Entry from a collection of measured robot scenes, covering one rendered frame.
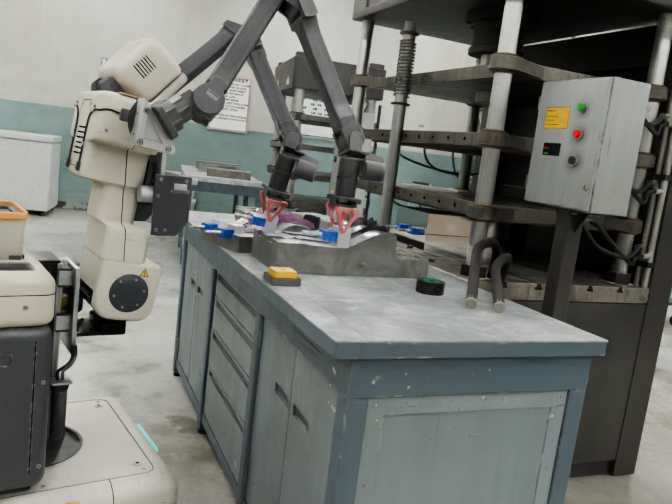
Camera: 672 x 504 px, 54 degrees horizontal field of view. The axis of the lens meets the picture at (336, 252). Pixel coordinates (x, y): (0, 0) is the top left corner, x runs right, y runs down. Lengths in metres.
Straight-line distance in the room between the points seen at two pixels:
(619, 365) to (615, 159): 0.98
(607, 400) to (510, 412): 1.27
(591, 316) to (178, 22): 7.43
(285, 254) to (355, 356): 0.63
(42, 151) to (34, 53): 1.46
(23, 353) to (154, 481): 0.48
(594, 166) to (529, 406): 0.80
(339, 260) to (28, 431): 0.92
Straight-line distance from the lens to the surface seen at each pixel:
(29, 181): 8.38
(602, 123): 2.10
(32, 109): 9.22
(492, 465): 1.63
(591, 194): 2.09
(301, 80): 6.49
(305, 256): 1.88
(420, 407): 1.45
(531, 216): 2.49
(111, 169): 1.78
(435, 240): 2.70
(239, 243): 2.12
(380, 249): 1.97
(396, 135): 2.94
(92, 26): 9.20
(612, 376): 2.81
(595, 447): 2.89
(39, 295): 1.60
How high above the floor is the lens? 1.16
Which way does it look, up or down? 9 degrees down
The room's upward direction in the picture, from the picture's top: 7 degrees clockwise
